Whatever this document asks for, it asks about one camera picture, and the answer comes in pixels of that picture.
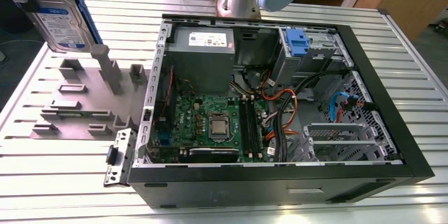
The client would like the silver disk bay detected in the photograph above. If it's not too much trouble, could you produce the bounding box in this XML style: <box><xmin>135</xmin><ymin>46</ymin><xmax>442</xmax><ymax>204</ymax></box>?
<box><xmin>302</xmin><ymin>123</ymin><xmax>401</xmax><ymax>162</ymax></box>

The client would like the green motherboard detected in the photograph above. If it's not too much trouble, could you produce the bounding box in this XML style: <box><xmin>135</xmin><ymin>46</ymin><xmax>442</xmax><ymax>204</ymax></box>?
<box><xmin>151</xmin><ymin>94</ymin><xmax>275</xmax><ymax>164</ymax></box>

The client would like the grey power supply unit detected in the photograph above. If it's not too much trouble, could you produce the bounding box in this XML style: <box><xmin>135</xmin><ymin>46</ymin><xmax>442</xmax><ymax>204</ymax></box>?
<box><xmin>163</xmin><ymin>26</ymin><xmax>235</xmax><ymax>97</ymax></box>

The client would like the silver slot retention bracket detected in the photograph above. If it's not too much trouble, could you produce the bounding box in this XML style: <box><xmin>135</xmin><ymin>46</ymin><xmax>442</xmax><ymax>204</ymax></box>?
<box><xmin>102</xmin><ymin>127</ymin><xmax>137</xmax><ymax>188</ymax></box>

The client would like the silver CPU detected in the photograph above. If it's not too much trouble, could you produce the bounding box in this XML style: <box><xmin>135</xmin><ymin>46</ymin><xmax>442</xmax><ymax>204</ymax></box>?
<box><xmin>209</xmin><ymin>120</ymin><xmax>234</xmax><ymax>135</ymax></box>

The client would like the black CPU socket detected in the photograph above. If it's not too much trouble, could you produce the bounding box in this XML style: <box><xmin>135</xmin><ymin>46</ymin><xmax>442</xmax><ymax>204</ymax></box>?
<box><xmin>205</xmin><ymin>112</ymin><xmax>239</xmax><ymax>144</ymax></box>

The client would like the black cable bundle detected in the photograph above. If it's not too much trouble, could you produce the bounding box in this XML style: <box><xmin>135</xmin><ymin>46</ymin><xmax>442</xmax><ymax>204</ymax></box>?
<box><xmin>271</xmin><ymin>68</ymin><xmax>353</xmax><ymax>162</ymax></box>

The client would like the silver optical drive cage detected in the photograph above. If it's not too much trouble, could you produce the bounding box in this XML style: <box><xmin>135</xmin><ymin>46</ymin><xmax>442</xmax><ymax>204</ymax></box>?
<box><xmin>271</xmin><ymin>26</ymin><xmax>353</xmax><ymax>86</ymax></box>

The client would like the grey parts rack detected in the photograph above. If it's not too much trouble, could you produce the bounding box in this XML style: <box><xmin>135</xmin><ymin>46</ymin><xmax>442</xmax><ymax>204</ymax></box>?
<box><xmin>30</xmin><ymin>45</ymin><xmax>153</xmax><ymax>141</ymax></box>

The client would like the black graphics card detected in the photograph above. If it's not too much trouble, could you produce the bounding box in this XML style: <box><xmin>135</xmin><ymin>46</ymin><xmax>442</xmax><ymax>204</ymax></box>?
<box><xmin>149</xmin><ymin>144</ymin><xmax>242</xmax><ymax>164</ymax></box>

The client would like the green RAM stick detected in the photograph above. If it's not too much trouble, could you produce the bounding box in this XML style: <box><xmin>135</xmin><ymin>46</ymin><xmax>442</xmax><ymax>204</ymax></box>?
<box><xmin>54</xmin><ymin>112</ymin><xmax>94</xmax><ymax>119</ymax></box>

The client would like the black RAM slot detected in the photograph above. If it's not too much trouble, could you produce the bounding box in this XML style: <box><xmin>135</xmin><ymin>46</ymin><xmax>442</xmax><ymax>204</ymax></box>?
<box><xmin>247</xmin><ymin>95</ymin><xmax>263</xmax><ymax>159</ymax></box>
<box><xmin>239</xmin><ymin>95</ymin><xmax>255</xmax><ymax>159</ymax></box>

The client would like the thin red wire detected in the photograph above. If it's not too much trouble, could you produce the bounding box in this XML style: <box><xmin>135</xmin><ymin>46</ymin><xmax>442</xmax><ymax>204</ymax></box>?
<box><xmin>161</xmin><ymin>64</ymin><xmax>175</xmax><ymax>124</ymax></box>

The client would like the blue drive latch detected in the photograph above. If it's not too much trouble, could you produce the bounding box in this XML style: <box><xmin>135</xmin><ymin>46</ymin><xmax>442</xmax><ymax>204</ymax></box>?
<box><xmin>285</xmin><ymin>28</ymin><xmax>310</xmax><ymax>57</ymax></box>

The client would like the dark blue rear connector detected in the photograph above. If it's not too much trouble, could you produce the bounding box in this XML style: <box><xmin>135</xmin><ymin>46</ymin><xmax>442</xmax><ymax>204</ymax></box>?
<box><xmin>105</xmin><ymin>145</ymin><xmax>118</xmax><ymax>166</ymax></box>

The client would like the yellow black wire bundle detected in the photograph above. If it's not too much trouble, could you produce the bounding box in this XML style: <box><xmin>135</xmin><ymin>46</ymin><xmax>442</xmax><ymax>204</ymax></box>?
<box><xmin>229</xmin><ymin>81</ymin><xmax>255</xmax><ymax>96</ymax></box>

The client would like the black open PC case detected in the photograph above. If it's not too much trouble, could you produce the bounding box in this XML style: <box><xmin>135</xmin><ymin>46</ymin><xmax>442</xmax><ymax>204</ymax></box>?
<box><xmin>127</xmin><ymin>13</ymin><xmax>435</xmax><ymax>209</ymax></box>

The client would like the orange black power wire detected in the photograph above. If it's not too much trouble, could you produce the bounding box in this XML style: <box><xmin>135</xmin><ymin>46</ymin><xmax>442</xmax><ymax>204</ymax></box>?
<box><xmin>341</xmin><ymin>98</ymin><xmax>381</xmax><ymax>113</ymax></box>

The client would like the orange wire bundle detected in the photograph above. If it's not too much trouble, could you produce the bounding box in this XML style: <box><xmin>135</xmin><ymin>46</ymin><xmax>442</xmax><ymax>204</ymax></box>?
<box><xmin>259</xmin><ymin>88</ymin><xmax>298</xmax><ymax>141</ymax></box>

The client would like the blue data wire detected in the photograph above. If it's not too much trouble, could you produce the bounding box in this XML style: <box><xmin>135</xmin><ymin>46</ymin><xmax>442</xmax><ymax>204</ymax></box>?
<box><xmin>327</xmin><ymin>91</ymin><xmax>357</xmax><ymax>124</ymax></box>

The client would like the hard disk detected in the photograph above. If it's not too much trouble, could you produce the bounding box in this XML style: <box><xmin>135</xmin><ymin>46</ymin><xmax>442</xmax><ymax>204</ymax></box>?
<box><xmin>21</xmin><ymin>0</ymin><xmax>105</xmax><ymax>53</ymax></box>

